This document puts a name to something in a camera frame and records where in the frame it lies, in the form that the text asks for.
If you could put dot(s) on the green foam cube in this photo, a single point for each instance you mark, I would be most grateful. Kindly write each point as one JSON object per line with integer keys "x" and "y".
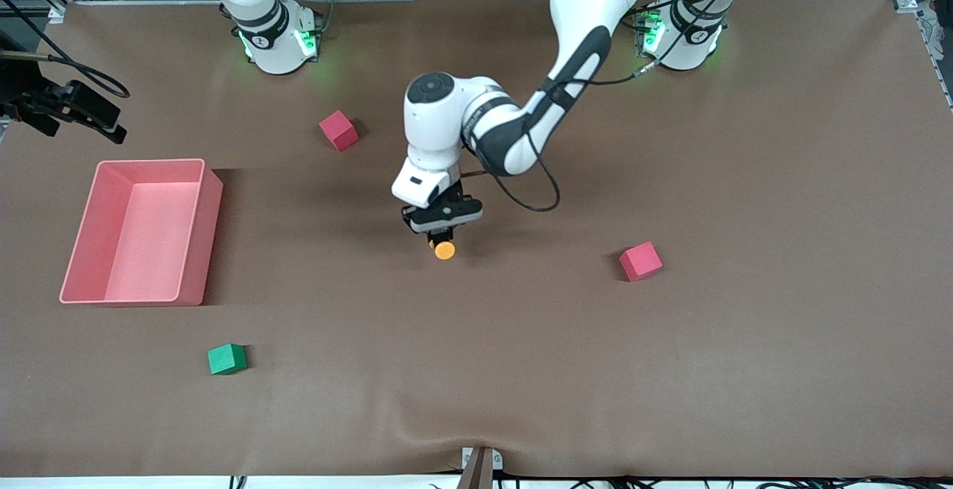
{"x": 226, "y": 359}

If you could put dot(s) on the pink plastic bin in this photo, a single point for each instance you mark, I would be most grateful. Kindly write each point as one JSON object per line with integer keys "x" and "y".
{"x": 149, "y": 251}

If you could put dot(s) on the brown table mat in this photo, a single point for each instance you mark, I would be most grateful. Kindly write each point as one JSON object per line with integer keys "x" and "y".
{"x": 476, "y": 362}

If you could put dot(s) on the metal clamp bracket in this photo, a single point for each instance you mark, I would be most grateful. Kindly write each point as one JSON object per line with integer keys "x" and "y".
{"x": 482, "y": 463}

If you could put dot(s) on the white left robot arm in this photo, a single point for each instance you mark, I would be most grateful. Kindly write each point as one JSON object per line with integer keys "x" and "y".
{"x": 581, "y": 50}

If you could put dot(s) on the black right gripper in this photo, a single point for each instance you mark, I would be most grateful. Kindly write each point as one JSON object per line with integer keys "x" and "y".
{"x": 31, "y": 104}

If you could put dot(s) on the pink foam cube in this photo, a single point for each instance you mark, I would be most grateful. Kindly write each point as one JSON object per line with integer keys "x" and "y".
{"x": 339, "y": 130}
{"x": 640, "y": 261}

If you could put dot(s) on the orange-capped black push button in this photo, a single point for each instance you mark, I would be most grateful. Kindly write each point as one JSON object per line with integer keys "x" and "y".
{"x": 444, "y": 251}

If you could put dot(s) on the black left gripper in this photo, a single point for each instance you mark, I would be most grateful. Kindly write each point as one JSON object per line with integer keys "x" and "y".
{"x": 442, "y": 235}

